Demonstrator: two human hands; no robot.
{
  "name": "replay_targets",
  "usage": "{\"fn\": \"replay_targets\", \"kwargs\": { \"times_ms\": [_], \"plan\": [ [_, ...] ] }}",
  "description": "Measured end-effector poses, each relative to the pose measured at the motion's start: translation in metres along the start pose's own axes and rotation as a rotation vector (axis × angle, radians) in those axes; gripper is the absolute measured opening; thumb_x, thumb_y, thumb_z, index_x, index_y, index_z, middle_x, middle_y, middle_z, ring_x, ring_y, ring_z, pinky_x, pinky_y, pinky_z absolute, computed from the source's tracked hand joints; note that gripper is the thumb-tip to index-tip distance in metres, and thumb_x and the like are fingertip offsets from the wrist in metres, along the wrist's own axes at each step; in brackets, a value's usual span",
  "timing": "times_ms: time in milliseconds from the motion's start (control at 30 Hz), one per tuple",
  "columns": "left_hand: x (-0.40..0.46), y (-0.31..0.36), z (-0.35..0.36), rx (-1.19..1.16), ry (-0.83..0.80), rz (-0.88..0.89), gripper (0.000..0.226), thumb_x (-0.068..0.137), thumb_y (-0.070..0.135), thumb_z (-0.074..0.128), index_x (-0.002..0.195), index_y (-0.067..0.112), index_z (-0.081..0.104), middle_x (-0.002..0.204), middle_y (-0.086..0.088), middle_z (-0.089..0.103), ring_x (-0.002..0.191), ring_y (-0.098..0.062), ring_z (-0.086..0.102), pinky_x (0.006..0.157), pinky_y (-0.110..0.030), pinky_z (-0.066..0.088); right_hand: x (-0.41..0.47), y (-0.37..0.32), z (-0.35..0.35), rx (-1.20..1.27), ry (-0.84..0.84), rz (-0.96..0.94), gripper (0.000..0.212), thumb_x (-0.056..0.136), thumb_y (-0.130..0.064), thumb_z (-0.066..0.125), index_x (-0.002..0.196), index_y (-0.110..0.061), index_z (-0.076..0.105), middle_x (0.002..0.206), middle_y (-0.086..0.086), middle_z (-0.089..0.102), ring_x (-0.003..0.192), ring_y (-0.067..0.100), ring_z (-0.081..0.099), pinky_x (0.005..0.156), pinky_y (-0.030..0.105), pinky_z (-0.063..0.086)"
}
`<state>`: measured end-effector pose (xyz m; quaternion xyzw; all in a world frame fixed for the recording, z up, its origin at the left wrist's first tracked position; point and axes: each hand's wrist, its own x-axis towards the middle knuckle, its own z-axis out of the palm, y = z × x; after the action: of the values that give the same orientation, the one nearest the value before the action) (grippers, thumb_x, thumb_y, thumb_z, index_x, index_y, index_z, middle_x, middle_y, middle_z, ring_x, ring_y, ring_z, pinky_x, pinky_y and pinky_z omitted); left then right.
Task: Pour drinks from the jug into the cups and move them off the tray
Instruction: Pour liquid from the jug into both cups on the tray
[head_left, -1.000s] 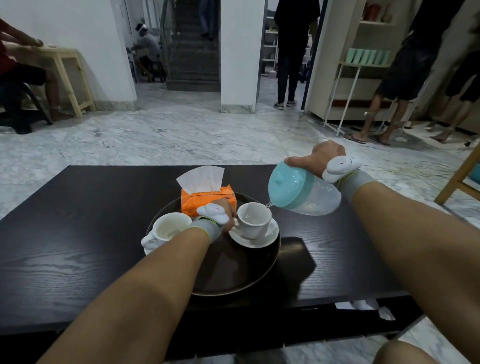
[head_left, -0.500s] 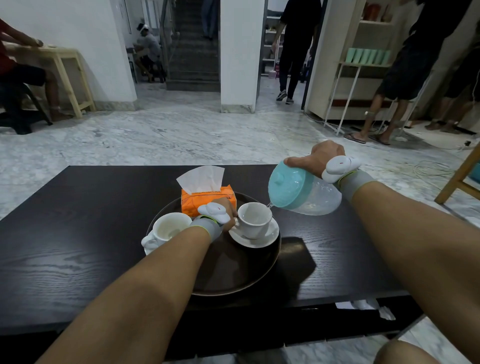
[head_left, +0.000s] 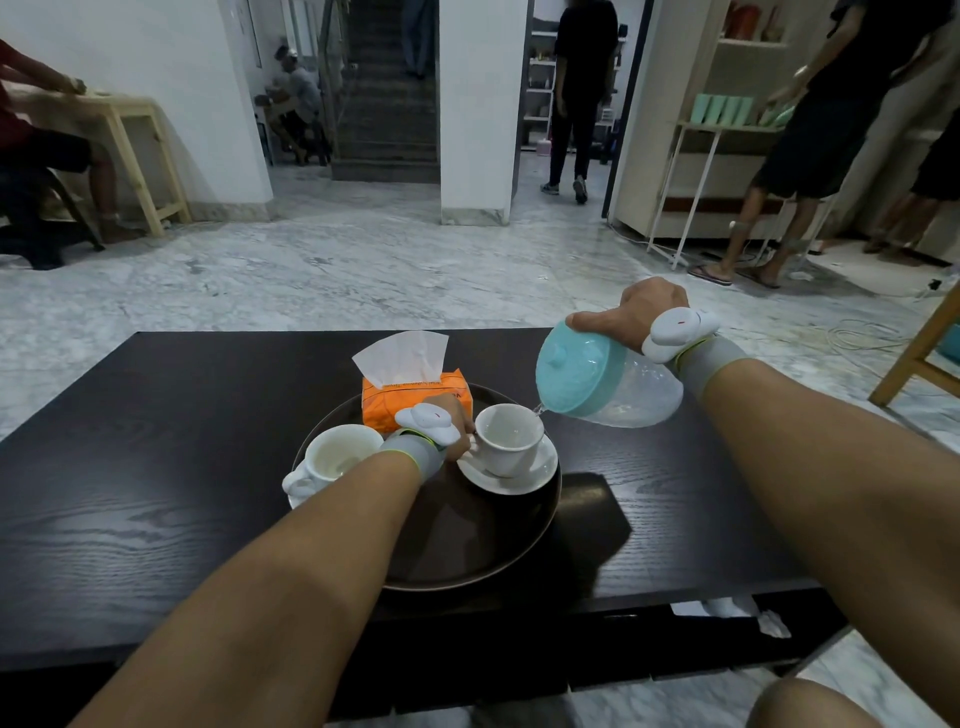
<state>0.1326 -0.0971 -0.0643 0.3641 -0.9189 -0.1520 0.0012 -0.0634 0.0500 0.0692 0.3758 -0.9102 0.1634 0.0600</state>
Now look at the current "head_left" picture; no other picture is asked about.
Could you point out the black chair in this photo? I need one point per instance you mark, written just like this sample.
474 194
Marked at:
30 217

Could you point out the person's left fingers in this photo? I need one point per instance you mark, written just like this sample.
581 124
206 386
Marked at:
466 445

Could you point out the round brown tray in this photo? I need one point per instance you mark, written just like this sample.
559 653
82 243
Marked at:
465 532

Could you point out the person's right forearm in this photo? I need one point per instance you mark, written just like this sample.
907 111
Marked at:
840 487

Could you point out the orange tissue pack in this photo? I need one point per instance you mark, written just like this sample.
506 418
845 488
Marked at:
397 397

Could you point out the white metal stand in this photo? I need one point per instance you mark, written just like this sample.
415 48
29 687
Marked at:
694 191

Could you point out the person's left forearm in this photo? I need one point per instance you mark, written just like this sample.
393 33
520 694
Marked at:
300 585

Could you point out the light wooden table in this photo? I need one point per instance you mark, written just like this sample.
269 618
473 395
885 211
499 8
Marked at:
120 112

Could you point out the staircase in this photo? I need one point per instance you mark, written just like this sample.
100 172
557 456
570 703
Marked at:
386 120

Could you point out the green cup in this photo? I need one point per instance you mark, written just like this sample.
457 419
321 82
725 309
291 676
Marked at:
744 111
699 109
715 109
780 117
730 110

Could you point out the black wooden table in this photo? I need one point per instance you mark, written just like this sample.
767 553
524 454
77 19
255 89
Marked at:
150 487

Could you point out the grey wristband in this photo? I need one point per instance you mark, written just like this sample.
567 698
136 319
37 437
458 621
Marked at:
416 451
709 361

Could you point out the white saucer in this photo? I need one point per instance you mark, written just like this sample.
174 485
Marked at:
294 501
536 472

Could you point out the wooden chair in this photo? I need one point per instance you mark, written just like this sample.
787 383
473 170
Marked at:
919 352

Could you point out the person's left hand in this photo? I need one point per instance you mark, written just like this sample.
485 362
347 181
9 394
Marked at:
466 429

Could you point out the cream cabinet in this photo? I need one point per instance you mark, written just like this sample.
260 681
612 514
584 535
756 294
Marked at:
660 135

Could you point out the white cup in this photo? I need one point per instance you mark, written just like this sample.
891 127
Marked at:
337 454
510 439

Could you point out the red vase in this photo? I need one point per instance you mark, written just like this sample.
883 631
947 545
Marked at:
742 22

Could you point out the person's right thumb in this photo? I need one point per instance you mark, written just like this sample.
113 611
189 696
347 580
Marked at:
589 321

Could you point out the person's right hand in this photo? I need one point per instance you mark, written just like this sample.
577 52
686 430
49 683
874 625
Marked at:
641 304

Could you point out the white wrist tracker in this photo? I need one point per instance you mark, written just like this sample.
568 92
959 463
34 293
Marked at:
427 421
675 330

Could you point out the clear jug with blue lid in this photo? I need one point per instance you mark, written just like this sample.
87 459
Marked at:
592 375

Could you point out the person's right leg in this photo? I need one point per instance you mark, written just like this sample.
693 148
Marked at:
810 709

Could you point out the white storage shelf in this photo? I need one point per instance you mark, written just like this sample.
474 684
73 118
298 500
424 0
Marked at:
538 82

